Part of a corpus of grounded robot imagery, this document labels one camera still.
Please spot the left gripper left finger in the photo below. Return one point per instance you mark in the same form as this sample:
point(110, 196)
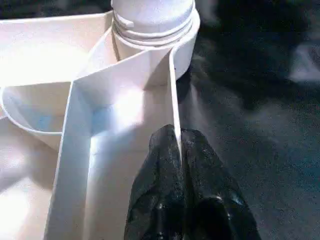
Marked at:
point(160, 187)

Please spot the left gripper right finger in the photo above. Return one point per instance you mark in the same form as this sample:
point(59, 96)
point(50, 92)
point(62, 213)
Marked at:
point(212, 200)

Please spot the white plastic table top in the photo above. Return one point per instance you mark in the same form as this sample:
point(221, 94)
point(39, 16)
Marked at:
point(87, 112)

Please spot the white plastic table leg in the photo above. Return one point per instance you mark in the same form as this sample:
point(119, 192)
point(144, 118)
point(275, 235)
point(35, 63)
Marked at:
point(152, 15)

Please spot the black mat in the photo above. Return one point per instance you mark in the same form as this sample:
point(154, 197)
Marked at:
point(250, 125)

